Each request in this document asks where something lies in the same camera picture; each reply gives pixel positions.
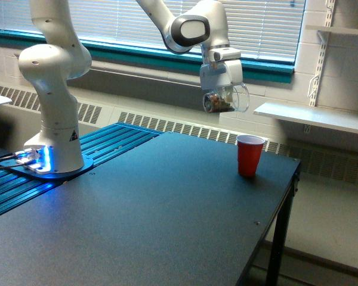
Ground white wall shelf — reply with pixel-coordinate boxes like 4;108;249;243
305;25;358;36
254;102;358;134

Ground blue aluminium rail base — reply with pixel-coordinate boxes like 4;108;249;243
0;123;161;215

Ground white window blinds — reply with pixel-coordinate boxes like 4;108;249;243
0;1;305;62

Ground white lower wall shelf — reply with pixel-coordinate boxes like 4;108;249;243
254;102;358;134

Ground black table leg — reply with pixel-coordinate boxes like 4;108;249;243
266;170;300;285

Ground white upper wall shelf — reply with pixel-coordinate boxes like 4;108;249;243
305;25;358;36

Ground radiator vent grille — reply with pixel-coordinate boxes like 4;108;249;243
0;86;358;184

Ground camera on wrist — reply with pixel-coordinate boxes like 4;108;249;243
208;47;241;62

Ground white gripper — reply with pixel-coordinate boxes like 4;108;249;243
199;60;243;90

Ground white shelf bracket rail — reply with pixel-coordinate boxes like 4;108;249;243
306;0;335;107

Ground red plastic cup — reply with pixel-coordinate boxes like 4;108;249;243
236;135;265;177

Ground clear plastic cup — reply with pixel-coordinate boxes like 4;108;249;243
203;83;250;113

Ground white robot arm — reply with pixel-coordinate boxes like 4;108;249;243
17;1;243;176

